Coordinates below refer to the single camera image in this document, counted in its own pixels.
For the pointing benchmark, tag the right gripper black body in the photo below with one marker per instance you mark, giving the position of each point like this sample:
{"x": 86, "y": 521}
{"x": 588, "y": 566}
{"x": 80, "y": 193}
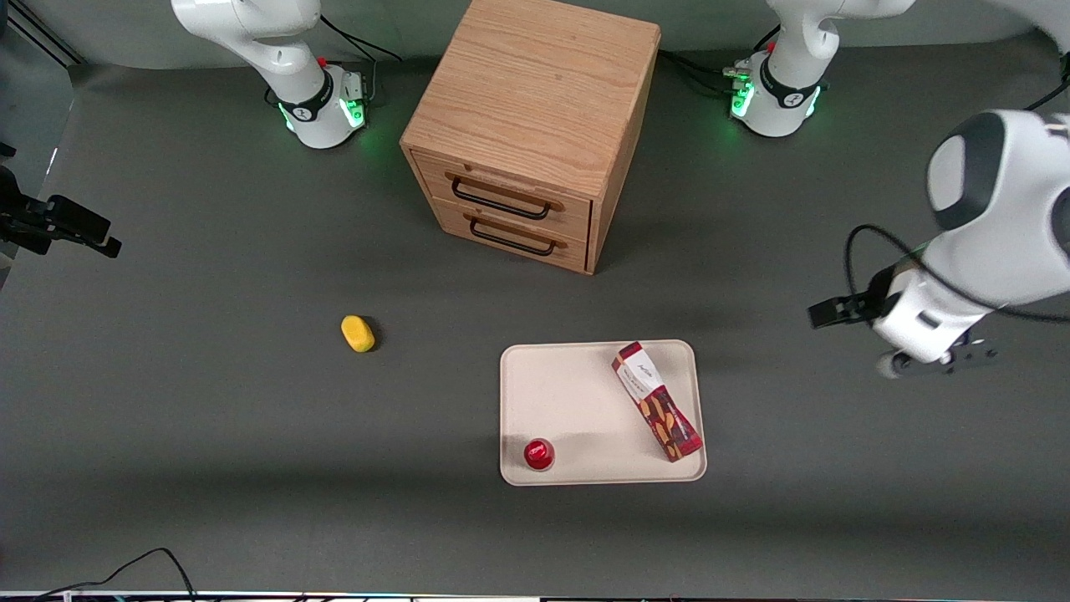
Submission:
{"x": 33, "y": 219}

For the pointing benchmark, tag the red cookie box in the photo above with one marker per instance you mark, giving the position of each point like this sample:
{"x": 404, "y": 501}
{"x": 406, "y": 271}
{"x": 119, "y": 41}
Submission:
{"x": 656, "y": 401}

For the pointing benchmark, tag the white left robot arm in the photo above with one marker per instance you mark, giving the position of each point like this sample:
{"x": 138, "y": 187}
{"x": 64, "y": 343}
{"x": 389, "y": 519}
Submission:
{"x": 1003, "y": 217}

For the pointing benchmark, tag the cream plastic tray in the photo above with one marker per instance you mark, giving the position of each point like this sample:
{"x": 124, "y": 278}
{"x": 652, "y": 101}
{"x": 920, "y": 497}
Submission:
{"x": 577, "y": 401}

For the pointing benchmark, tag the yellow sponge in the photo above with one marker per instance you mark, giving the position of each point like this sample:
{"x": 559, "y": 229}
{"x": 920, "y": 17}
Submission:
{"x": 358, "y": 333}

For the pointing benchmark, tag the wooden drawer front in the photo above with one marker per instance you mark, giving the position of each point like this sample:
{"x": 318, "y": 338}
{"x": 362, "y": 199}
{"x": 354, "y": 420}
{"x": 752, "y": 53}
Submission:
{"x": 501, "y": 180}
{"x": 518, "y": 251}

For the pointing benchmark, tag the red soda can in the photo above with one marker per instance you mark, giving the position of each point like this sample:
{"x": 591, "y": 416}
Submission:
{"x": 539, "y": 454}

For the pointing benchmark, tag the wooden drawer cabinet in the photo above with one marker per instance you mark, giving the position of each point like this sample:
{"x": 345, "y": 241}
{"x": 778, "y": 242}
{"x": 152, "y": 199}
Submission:
{"x": 535, "y": 84}

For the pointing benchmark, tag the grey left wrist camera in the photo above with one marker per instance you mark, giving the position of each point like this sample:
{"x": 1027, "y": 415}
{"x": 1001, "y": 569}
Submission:
{"x": 893, "y": 364}

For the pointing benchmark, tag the black frame bar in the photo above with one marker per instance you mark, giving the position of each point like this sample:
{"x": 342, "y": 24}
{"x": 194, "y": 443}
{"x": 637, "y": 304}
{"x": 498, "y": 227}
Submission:
{"x": 42, "y": 29}

